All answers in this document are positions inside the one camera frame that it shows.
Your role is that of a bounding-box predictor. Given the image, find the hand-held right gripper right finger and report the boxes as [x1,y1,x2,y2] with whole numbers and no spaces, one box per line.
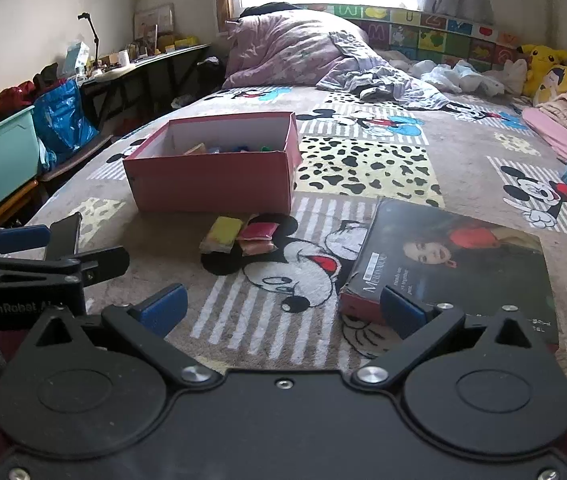
[351,287,551,388]

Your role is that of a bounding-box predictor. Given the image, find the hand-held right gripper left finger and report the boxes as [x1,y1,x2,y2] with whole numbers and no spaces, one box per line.
[26,282,221,387]

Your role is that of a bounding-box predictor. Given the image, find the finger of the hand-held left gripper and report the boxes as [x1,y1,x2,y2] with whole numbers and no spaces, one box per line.
[0,246,130,291]
[0,225,52,261]

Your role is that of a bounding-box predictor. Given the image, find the yellow clay packet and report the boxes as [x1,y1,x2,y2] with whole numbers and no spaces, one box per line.
[199,216,243,254]

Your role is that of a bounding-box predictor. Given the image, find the orange clay packet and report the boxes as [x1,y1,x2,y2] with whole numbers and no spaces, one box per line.
[238,239,278,257]

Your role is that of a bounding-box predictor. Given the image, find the red clay packet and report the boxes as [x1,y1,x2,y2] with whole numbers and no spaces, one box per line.
[237,221,278,242]

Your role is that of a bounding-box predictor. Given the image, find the pink cardboard box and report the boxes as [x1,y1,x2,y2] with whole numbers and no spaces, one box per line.
[122,111,303,215]

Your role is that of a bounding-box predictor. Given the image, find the black tablet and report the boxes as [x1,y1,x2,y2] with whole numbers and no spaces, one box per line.
[47,211,84,262]

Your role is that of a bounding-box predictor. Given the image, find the blue plastic bag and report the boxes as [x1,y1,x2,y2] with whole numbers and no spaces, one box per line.
[32,78,100,171]

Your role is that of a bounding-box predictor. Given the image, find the cartoon mouse printed blanket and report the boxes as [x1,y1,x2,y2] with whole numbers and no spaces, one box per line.
[23,82,567,436]

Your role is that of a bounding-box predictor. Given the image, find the red bag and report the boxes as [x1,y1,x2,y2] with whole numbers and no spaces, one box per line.
[0,80,39,121]

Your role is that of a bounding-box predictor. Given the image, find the blue and white package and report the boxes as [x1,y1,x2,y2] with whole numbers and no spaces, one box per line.
[66,41,90,73]

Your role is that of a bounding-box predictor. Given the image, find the black desk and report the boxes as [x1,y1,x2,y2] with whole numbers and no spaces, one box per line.
[79,42,212,126]

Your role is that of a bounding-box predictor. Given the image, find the black bag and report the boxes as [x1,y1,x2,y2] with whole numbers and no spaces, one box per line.
[196,57,225,82]

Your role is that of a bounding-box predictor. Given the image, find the yellow boxes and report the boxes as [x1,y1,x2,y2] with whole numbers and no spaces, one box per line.
[158,35,199,52]

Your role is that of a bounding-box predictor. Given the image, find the pink pillow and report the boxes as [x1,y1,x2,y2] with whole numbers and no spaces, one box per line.
[521,107,567,162]

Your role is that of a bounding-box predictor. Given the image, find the grey crumpled clothing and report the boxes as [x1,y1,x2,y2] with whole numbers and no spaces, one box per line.
[317,55,451,110]

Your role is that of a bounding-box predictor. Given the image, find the white plastic bag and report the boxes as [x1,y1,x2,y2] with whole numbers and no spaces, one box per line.
[421,60,504,96]

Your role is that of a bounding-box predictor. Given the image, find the framed picture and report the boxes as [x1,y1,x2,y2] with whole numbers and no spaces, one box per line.
[134,4,175,43]

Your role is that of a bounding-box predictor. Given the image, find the yellow printed cushion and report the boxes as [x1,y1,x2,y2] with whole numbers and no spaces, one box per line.
[533,66,567,107]

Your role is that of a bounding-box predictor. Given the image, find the colourful alphabet foam mat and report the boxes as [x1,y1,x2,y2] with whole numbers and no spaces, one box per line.
[308,4,531,68]

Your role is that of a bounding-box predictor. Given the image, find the purple duvet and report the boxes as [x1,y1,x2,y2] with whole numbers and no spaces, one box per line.
[223,10,389,88]

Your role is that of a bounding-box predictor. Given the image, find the yellow plush toy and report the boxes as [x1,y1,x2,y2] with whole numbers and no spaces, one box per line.
[516,42,567,98]

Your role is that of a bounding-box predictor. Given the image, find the black garment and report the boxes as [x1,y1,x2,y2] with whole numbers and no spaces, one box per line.
[238,2,304,18]

